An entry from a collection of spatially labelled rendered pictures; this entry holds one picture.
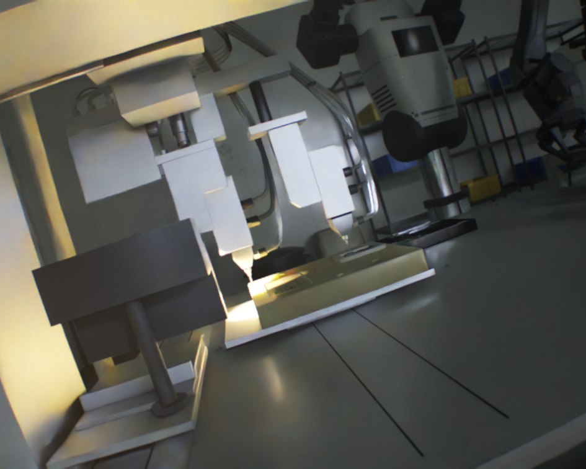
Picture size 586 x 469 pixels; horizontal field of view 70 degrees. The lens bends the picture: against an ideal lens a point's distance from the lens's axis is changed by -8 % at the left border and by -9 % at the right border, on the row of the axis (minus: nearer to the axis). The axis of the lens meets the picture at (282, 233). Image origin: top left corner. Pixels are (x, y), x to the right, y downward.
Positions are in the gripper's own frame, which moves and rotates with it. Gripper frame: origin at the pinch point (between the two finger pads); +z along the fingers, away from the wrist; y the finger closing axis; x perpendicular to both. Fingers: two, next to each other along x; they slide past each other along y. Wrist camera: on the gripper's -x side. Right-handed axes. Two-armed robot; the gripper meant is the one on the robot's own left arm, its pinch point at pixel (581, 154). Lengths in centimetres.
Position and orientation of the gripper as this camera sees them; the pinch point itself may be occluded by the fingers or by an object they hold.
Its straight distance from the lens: 108.8
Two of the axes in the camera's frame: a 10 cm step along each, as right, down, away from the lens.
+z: 2.8, 8.5, -4.5
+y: 9.5, -3.1, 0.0
